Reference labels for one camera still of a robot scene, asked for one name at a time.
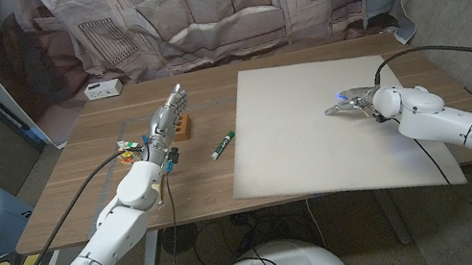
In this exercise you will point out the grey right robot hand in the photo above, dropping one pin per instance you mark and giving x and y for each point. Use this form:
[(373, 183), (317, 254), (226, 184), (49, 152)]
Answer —
[(354, 99)]

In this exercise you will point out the wooden block with holes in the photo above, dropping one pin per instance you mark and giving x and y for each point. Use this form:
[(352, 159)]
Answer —
[(184, 127)]

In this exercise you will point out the grey table leg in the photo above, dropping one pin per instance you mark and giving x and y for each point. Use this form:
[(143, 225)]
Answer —
[(391, 217)]

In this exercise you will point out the white table leg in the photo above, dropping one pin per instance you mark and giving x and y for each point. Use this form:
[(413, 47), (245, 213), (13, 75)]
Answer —
[(149, 264)]

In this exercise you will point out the round black floor base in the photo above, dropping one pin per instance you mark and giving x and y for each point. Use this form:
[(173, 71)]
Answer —
[(180, 238)]

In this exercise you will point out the white memory foam sheet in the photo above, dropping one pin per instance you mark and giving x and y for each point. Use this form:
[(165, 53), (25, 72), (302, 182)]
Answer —
[(301, 140)]

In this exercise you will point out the printed sofa backdrop cloth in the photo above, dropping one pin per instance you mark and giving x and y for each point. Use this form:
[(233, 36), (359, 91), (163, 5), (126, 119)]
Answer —
[(215, 14)]

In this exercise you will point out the white power box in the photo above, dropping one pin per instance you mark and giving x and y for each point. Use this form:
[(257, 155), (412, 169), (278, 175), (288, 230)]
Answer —
[(103, 89)]

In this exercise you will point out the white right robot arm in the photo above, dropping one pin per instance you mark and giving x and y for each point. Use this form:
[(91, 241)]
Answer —
[(469, 130)]

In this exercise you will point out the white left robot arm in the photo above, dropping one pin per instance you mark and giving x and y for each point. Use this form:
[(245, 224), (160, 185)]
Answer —
[(104, 243)]

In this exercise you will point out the green and white marker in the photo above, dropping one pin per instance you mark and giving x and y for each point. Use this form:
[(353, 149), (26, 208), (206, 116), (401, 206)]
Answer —
[(222, 145)]

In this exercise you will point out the colourful puzzle cube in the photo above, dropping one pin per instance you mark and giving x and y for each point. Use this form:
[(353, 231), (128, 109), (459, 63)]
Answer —
[(127, 155)]

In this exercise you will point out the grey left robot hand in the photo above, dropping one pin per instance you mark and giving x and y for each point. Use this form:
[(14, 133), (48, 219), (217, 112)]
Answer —
[(163, 121)]

